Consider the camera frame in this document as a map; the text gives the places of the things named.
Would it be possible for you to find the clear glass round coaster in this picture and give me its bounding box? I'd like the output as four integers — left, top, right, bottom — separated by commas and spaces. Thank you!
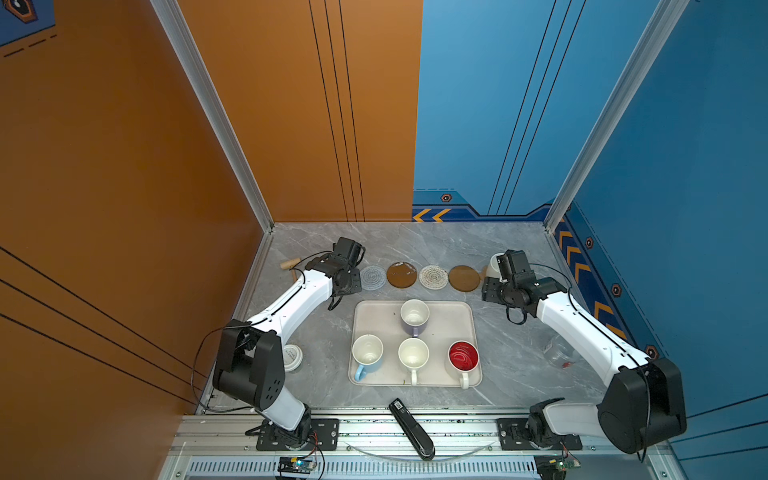
360, 265, 387, 291

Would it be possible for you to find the dark brown round wooden coaster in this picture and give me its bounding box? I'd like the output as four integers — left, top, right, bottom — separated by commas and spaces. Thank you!
448, 265, 481, 293

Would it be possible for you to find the light blue mug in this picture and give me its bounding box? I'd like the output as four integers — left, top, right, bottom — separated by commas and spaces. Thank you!
351, 334, 384, 382

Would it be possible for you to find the red mug white handle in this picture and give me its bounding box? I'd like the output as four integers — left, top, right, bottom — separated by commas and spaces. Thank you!
446, 341, 480, 390

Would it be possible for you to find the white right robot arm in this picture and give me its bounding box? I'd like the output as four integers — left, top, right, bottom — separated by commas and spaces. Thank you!
481, 250, 687, 454

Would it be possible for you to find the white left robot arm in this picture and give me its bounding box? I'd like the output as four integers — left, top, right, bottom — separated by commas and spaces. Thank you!
212, 237, 366, 448

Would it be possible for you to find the glossy brown round coaster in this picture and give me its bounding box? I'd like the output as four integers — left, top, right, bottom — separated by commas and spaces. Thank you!
386, 261, 418, 289

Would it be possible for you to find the white woven round coaster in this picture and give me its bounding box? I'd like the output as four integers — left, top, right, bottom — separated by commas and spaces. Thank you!
419, 265, 449, 290

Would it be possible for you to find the clear glass cup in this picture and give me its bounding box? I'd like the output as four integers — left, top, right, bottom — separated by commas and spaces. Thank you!
543, 335, 582, 369

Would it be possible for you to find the small wooden mallet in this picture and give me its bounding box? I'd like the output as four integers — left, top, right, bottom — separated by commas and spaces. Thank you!
280, 257, 301, 282

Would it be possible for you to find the purple mug white inside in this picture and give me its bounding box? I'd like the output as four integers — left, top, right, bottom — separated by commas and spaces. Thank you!
400, 299, 430, 338

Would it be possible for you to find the beige serving tray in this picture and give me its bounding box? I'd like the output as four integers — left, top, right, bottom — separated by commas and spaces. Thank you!
347, 300, 483, 389

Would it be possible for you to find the white round lid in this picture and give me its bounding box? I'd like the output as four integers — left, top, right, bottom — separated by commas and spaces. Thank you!
283, 344, 304, 373

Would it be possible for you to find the black handheld scanner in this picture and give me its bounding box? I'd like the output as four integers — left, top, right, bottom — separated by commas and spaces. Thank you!
388, 398, 436, 461

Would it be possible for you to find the circuit board right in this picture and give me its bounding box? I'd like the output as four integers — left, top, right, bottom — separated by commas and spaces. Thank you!
534, 456, 581, 480

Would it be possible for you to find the green circuit board left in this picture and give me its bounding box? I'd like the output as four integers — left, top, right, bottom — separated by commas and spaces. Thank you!
277, 456, 318, 477

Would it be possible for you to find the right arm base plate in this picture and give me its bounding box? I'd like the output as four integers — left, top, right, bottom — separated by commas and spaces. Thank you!
496, 417, 583, 451

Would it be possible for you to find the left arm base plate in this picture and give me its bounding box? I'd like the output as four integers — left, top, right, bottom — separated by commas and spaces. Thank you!
256, 418, 339, 452

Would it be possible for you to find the aluminium front rail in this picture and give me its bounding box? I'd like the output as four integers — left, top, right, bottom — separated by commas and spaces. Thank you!
170, 410, 670, 458

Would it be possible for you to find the aluminium corner post left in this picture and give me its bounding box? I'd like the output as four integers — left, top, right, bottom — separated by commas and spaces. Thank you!
150, 0, 274, 234

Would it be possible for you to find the aluminium corner post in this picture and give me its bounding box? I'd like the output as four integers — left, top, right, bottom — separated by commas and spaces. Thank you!
150, 0, 274, 234
543, 0, 689, 234

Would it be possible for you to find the aluminium corner post right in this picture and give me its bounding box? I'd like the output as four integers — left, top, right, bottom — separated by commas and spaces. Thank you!
543, 0, 689, 234

